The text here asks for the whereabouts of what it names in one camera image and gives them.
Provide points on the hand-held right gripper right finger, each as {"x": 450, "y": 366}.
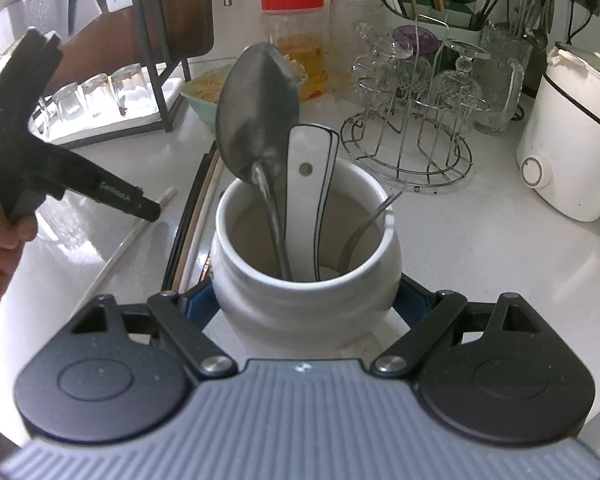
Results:
{"x": 415, "y": 305}

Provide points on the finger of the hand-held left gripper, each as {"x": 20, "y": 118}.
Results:
{"x": 147, "y": 206}

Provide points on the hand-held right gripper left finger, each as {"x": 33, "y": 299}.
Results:
{"x": 200, "y": 305}

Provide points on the wooden chopstick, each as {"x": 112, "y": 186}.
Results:
{"x": 202, "y": 192}

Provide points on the metal fork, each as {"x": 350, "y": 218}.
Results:
{"x": 360, "y": 230}

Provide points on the white ceramic mug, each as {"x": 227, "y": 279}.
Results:
{"x": 305, "y": 305}

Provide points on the metal spoon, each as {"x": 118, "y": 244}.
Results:
{"x": 257, "y": 105}

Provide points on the person's left hand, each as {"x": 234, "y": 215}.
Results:
{"x": 0, "y": 270}

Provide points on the white drip tray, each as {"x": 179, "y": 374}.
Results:
{"x": 130, "y": 122}

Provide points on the green plastic basket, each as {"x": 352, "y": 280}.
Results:
{"x": 200, "y": 100}

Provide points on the dried noodles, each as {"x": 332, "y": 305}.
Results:
{"x": 210, "y": 85}

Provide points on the black dish rack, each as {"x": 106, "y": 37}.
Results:
{"x": 155, "y": 60}

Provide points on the wooden cutting board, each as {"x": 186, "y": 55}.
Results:
{"x": 180, "y": 10}

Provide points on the white electric pot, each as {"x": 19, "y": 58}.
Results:
{"x": 570, "y": 150}

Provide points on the plastic jar red lid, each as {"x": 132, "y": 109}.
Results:
{"x": 295, "y": 40}

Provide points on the crystal footed glass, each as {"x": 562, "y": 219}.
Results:
{"x": 460, "y": 85}
{"x": 380, "y": 65}

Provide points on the textured glass pitcher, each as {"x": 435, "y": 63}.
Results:
{"x": 500, "y": 80}

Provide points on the tall clear glass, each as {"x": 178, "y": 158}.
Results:
{"x": 350, "y": 45}

